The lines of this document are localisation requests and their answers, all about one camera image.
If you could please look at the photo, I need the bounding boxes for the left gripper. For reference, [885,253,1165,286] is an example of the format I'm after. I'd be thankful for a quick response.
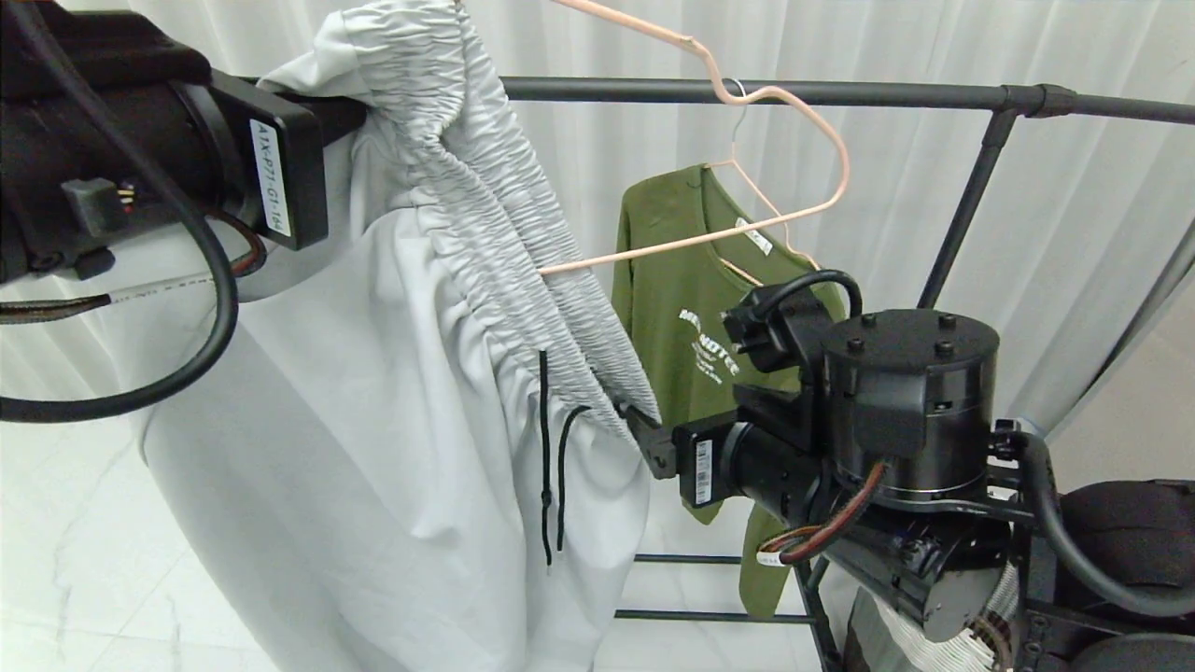
[93,71,330,251]

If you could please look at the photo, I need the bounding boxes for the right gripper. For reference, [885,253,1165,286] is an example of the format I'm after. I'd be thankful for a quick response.
[674,411,841,525]

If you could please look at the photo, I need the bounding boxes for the green shirt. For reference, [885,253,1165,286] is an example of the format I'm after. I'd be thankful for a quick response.
[612,166,846,619]

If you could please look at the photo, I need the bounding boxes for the pink clothes hanger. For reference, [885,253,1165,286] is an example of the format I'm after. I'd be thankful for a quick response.
[540,0,851,276]
[707,79,822,288]

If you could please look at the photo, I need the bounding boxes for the pale grey shorts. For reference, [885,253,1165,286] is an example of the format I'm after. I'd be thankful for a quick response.
[140,0,664,672]

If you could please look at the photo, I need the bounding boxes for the white laundry basket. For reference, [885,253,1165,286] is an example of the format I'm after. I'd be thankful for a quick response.
[845,560,1023,672]

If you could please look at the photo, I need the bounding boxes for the black clothes rack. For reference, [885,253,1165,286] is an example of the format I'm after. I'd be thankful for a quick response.
[499,77,1195,672]

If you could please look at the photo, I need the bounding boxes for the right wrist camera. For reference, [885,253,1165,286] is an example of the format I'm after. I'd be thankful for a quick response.
[721,285,837,374]

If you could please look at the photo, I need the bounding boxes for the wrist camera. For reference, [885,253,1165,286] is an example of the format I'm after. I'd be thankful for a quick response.
[721,285,837,374]
[0,0,214,99]

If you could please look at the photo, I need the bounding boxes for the black cable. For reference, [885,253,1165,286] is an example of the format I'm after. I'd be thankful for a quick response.
[752,271,865,323]
[1013,431,1195,617]
[0,0,239,424]

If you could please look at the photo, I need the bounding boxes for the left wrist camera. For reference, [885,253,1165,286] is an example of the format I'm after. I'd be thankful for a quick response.
[0,0,214,99]

